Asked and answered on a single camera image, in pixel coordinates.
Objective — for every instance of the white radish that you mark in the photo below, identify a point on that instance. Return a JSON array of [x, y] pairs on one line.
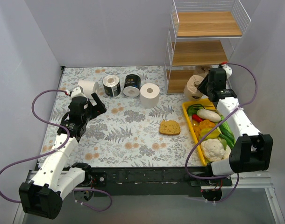
[[210, 115]]

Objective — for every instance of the slice of brown bread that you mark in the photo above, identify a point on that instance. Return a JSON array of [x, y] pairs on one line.
[[169, 127]]

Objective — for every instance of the brown roll cartoon print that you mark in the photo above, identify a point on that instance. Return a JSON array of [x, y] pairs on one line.
[[190, 91]]

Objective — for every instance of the black wrapped roll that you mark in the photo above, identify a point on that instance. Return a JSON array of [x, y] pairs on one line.
[[111, 84], [132, 85]]

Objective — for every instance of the orange bell pepper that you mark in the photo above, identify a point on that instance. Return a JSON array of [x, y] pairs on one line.
[[206, 124]]

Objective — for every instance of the yellow plastic tray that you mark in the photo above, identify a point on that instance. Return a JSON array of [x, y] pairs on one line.
[[197, 134]]

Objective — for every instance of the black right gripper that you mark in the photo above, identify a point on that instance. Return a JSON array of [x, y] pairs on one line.
[[203, 82]]

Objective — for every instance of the green leafy vegetable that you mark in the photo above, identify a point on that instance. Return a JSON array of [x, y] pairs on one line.
[[192, 109]]

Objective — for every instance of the red chili pepper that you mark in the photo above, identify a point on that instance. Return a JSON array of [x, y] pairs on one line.
[[196, 118]]

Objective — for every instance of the floral patterned table mat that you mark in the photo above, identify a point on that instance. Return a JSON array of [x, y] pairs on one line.
[[127, 135]]

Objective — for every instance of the white paper roll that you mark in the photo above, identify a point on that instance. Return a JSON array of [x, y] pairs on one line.
[[149, 95], [89, 87]]

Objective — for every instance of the black wrapped roll right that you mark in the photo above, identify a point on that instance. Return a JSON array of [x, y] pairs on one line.
[[132, 85]]

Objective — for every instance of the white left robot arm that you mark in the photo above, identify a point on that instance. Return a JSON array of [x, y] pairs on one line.
[[44, 194]]

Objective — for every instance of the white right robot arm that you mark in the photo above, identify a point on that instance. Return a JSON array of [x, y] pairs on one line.
[[252, 149]]

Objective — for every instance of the black wrapped roll left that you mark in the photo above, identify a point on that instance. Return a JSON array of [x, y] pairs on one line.
[[111, 84]]

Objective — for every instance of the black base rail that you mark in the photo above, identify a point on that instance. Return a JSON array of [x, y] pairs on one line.
[[144, 181]]

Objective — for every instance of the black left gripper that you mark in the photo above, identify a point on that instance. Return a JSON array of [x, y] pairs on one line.
[[93, 106]]

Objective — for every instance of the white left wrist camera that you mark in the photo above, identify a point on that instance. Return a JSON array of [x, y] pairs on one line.
[[77, 91]]

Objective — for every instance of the white paper roll lying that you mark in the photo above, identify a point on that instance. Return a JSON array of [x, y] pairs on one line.
[[89, 87]]

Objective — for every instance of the white wire wooden shelf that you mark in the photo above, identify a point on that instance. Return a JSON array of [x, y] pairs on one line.
[[201, 33]]

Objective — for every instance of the brown roll barcode label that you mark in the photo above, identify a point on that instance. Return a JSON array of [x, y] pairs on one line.
[[202, 70]]

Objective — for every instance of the white cauliflower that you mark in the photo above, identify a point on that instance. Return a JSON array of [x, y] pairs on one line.
[[212, 149]]

